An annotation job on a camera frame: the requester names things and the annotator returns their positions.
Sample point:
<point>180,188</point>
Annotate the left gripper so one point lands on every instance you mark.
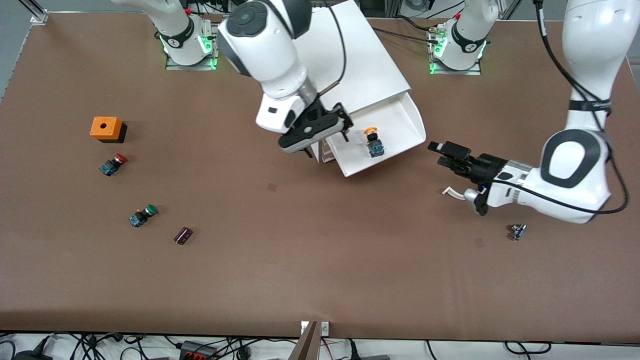
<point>484,167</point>

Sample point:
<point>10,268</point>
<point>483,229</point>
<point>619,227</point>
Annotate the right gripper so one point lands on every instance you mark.
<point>334,119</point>

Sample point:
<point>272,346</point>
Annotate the yellow push button switch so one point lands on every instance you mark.
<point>375,149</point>

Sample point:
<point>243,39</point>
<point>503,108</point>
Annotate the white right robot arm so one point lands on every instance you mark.
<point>260,45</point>

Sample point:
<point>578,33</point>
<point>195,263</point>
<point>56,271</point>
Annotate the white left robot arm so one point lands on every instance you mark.
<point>590,30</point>

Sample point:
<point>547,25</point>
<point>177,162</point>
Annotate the white plastic drawer cabinet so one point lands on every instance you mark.
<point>365,60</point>

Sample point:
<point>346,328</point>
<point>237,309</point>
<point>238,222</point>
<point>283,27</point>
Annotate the small blue potentiometer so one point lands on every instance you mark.
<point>517,232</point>

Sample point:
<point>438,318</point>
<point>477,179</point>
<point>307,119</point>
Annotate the dark brown cylindrical capacitor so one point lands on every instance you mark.
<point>183,236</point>

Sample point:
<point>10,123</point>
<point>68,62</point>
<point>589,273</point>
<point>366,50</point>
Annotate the orange box with black base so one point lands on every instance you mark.
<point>104,127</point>

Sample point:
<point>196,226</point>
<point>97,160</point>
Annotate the black power strip red switches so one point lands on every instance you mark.
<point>197,350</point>

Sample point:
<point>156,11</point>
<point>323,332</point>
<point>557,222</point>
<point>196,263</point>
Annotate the black power plug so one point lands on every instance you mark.
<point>30,354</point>

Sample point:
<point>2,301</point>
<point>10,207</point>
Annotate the white curved plastic bracket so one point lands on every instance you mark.
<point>452,192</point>

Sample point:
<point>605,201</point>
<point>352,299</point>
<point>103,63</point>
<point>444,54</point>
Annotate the grey left arm base plate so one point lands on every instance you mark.
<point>472,71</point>

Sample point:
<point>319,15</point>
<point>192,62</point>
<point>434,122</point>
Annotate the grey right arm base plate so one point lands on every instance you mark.
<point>200,65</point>

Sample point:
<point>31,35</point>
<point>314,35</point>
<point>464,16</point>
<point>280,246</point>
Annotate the green push button switch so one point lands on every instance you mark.
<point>145,214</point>

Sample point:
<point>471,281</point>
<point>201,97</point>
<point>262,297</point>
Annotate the brown wooden post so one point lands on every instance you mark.
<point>306,345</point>

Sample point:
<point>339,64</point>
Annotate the red push button switch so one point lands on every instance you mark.
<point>114,164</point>

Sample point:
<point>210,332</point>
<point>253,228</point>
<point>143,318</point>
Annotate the aluminium frame profile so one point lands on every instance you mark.
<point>35,12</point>

